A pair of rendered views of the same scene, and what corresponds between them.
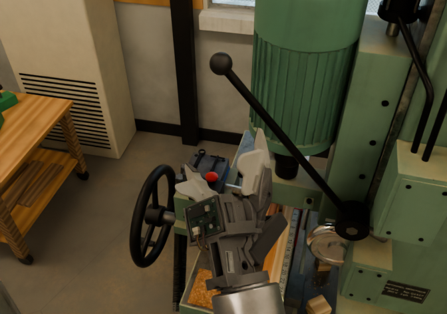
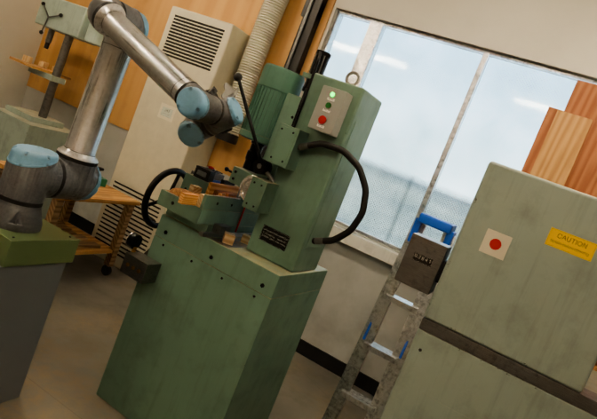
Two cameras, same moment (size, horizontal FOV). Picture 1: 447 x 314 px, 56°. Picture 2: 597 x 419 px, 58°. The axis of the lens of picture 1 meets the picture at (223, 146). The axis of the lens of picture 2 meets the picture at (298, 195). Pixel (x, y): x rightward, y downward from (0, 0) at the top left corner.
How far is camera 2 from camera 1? 1.73 m
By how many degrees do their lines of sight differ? 37
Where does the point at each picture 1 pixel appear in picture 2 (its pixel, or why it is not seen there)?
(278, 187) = (240, 172)
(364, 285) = (254, 193)
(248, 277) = not seen: hidden behind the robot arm
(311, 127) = (263, 125)
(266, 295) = not seen: hidden behind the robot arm
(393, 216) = (274, 146)
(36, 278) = not seen: hidden behind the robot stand
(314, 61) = (271, 92)
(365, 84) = (287, 107)
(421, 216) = (283, 146)
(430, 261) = (292, 210)
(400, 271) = (278, 219)
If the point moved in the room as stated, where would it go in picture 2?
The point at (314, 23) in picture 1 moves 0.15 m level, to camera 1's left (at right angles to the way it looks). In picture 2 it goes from (274, 75) to (241, 63)
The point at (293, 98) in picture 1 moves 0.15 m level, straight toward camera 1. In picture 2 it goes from (259, 106) to (242, 98)
